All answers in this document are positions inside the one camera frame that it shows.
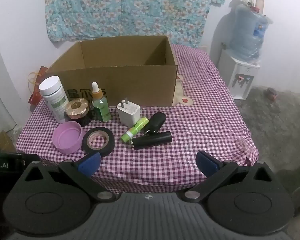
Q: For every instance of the blue floral cloth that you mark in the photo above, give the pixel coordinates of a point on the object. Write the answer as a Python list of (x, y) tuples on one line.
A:
[(130, 7)]

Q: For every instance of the blue water jug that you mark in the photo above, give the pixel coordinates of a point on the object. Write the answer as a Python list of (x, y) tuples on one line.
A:
[(247, 35)]

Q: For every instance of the brown cardboard box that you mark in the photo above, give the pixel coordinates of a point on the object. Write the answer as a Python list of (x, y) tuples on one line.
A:
[(140, 85)]

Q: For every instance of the small beige bottle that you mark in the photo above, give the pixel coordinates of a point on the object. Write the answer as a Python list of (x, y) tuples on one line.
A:
[(260, 3)]

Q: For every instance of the red gift bag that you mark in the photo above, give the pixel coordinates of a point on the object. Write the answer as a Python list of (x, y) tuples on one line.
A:
[(37, 92)]

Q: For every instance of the green lip balm tube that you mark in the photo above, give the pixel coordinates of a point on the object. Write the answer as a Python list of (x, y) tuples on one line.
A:
[(135, 130)]

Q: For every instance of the black cylinder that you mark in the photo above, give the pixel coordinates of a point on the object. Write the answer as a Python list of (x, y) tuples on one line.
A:
[(152, 140)]

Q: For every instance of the purple checked tablecloth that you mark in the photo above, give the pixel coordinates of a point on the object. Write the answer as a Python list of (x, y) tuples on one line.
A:
[(190, 130)]

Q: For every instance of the white bottle with green label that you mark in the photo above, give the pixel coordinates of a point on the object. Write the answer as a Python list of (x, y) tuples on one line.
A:
[(52, 92)]

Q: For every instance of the white water dispenser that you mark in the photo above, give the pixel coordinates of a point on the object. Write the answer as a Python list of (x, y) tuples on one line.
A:
[(242, 80)]

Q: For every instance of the gold-lid cosmetic jar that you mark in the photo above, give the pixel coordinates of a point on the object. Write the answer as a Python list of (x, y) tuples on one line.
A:
[(77, 107)]

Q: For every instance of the green dropper bottle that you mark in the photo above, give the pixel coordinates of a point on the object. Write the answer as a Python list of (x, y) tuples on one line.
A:
[(101, 107)]

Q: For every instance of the black tape roll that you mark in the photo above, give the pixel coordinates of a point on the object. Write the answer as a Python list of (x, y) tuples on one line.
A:
[(107, 150)]

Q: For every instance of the black oval case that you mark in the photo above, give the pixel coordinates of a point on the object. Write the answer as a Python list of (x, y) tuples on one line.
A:
[(156, 121)]

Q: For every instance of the white charger plug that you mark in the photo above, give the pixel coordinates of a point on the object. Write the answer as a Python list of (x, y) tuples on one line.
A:
[(128, 113)]

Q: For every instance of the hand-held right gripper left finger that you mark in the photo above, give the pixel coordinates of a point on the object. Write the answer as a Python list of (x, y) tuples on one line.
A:
[(90, 163)]

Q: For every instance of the small red floor object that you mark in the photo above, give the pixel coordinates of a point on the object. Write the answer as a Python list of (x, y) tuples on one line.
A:
[(271, 93)]

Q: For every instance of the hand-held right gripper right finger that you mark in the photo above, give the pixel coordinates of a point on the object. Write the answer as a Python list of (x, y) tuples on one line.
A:
[(206, 163)]

